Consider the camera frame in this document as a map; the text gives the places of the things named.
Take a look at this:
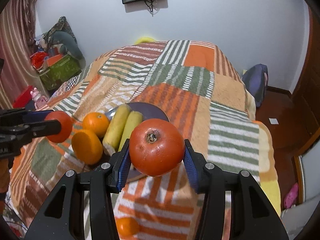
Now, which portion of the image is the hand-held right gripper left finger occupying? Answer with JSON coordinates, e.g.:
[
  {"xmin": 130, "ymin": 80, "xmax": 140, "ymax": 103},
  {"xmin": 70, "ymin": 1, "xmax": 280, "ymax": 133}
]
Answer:
[{"xmin": 24, "ymin": 139, "xmax": 130, "ymax": 240}]

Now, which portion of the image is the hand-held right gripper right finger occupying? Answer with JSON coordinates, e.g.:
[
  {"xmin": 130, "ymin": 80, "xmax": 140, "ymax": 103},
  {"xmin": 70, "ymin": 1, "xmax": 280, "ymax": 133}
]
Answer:
[{"xmin": 184, "ymin": 139, "xmax": 288, "ymax": 240}]

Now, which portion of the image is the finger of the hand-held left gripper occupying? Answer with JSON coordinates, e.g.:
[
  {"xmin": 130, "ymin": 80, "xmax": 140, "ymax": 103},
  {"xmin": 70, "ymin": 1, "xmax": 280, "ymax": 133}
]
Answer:
[
  {"xmin": 24, "ymin": 109, "xmax": 55, "ymax": 123},
  {"xmin": 29, "ymin": 119, "xmax": 62, "ymax": 139}
]

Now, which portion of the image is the red tomato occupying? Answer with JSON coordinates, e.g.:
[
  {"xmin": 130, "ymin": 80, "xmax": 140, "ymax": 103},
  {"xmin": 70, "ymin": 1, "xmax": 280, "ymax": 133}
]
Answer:
[
  {"xmin": 129, "ymin": 119, "xmax": 186, "ymax": 177},
  {"xmin": 44, "ymin": 111, "xmax": 73, "ymax": 143}
]

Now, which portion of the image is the yellow corn cob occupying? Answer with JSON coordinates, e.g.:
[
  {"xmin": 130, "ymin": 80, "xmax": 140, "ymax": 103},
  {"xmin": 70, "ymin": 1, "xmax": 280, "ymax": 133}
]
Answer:
[
  {"xmin": 117, "ymin": 111, "xmax": 143, "ymax": 153},
  {"xmin": 102, "ymin": 104, "xmax": 132, "ymax": 156}
]

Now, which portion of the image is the large orange with sticker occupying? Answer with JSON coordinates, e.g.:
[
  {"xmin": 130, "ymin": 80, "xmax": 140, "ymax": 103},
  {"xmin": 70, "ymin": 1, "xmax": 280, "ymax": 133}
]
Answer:
[{"xmin": 82, "ymin": 112, "xmax": 110, "ymax": 138}]

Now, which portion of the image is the purple round plate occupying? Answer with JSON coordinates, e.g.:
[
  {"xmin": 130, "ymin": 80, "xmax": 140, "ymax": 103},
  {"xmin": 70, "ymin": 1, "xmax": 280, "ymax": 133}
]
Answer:
[{"xmin": 89, "ymin": 102, "xmax": 170, "ymax": 182}]

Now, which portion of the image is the person's left forearm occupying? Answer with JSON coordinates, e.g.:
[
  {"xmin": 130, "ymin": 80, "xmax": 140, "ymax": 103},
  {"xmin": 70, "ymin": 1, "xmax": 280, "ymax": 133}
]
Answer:
[{"xmin": 0, "ymin": 159, "xmax": 12, "ymax": 195}]

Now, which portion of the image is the pink toy figure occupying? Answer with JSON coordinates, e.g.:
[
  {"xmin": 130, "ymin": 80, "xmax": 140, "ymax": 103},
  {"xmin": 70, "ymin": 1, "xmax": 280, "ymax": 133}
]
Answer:
[{"xmin": 30, "ymin": 87, "xmax": 48, "ymax": 109}]

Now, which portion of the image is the red box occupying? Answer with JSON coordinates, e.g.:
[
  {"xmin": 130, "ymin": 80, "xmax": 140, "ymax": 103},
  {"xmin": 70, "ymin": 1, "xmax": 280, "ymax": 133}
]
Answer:
[{"xmin": 12, "ymin": 85, "xmax": 34, "ymax": 108}]

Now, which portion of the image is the checkered cloth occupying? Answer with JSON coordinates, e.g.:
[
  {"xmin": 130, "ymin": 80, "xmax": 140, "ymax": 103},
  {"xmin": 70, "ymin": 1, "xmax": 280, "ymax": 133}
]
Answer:
[{"xmin": 60, "ymin": 75, "xmax": 82, "ymax": 93}]

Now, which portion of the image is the green storage box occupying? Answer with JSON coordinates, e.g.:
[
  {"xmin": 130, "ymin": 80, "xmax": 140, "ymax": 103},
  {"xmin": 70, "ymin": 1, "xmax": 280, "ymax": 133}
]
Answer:
[{"xmin": 39, "ymin": 54, "xmax": 82, "ymax": 90}]

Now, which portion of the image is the red bag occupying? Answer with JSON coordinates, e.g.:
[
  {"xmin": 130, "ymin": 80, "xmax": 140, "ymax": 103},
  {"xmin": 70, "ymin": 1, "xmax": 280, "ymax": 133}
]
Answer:
[{"xmin": 30, "ymin": 52, "xmax": 48, "ymax": 69}]

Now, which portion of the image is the small tangerine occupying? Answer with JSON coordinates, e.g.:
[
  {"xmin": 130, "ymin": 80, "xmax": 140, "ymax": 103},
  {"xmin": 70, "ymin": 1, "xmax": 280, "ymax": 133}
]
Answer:
[{"xmin": 117, "ymin": 217, "xmax": 140, "ymax": 238}]

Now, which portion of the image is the striped patchwork blanket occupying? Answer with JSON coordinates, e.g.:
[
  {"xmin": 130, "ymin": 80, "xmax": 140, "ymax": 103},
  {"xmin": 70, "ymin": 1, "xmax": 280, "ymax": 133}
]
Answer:
[{"xmin": 5, "ymin": 40, "xmax": 280, "ymax": 240}]

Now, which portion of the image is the striped brown curtain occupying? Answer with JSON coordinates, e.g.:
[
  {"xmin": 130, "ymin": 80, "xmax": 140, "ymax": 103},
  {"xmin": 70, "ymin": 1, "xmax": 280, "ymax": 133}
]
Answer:
[{"xmin": 0, "ymin": 0, "xmax": 38, "ymax": 110}]

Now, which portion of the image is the floral quilt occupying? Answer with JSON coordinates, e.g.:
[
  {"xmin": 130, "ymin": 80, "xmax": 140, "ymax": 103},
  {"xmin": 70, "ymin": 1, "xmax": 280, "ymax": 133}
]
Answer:
[{"xmin": 1, "ymin": 195, "xmax": 28, "ymax": 239}]

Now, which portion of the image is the dark patterned cushion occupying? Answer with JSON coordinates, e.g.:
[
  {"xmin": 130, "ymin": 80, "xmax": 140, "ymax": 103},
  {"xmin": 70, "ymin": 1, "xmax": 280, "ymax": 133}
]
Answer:
[{"xmin": 46, "ymin": 16, "xmax": 78, "ymax": 45}]

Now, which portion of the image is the pink slipper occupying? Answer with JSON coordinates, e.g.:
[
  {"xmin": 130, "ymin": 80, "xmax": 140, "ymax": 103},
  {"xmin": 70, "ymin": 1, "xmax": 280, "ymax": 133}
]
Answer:
[{"xmin": 284, "ymin": 182, "xmax": 299, "ymax": 208}]

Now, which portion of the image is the blue backpack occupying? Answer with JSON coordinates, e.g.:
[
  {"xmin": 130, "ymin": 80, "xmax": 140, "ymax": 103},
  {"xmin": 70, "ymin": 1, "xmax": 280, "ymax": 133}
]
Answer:
[{"xmin": 241, "ymin": 64, "xmax": 268, "ymax": 108}]

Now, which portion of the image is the white cloth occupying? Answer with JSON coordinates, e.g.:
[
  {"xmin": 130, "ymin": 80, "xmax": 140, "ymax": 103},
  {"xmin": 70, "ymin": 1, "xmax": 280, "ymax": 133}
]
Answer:
[{"xmin": 280, "ymin": 196, "xmax": 318, "ymax": 233}]

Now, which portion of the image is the brown wooden door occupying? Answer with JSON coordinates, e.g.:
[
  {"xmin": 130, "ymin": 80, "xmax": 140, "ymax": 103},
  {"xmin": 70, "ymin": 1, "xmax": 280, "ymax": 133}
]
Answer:
[{"xmin": 291, "ymin": 7, "xmax": 320, "ymax": 155}]

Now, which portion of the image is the black cable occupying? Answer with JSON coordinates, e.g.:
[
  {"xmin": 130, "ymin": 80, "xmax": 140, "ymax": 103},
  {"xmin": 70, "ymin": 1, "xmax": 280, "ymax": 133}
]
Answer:
[{"xmin": 144, "ymin": 0, "xmax": 161, "ymax": 16}]

